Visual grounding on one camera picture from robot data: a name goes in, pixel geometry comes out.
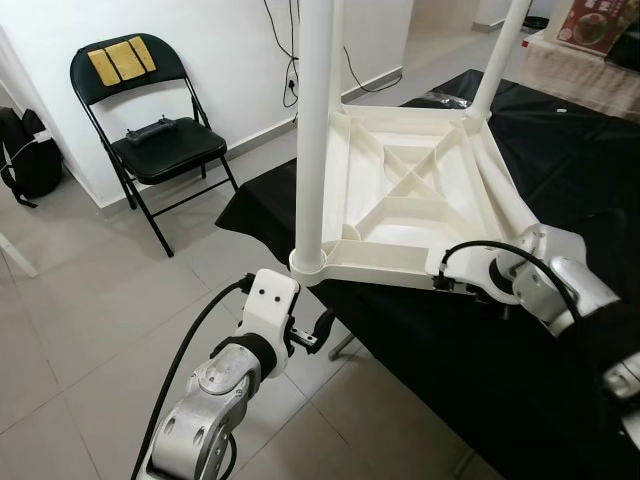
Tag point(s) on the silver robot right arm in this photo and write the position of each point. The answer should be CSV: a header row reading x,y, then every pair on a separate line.
x,y
560,285

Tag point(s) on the black table cloth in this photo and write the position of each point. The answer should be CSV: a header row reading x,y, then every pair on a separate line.
x,y
500,400

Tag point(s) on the narrow clear tape strip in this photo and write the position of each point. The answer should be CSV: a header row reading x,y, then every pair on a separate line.
x,y
450,96

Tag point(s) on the beige patterned bench cloth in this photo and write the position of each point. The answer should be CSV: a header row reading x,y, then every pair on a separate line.
x,y
580,75

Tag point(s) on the small black plug adapter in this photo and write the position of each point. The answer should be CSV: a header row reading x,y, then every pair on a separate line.
x,y
291,88

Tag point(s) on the black handheld controller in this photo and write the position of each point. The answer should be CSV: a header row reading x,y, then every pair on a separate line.
x,y
150,129

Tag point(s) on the black plastic bag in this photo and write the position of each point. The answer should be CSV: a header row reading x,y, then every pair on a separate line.
x,y
625,48

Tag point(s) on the red printed carton box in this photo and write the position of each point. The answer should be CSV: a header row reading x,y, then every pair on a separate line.
x,y
590,20

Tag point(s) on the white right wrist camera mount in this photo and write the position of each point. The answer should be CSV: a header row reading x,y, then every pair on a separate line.
x,y
505,270

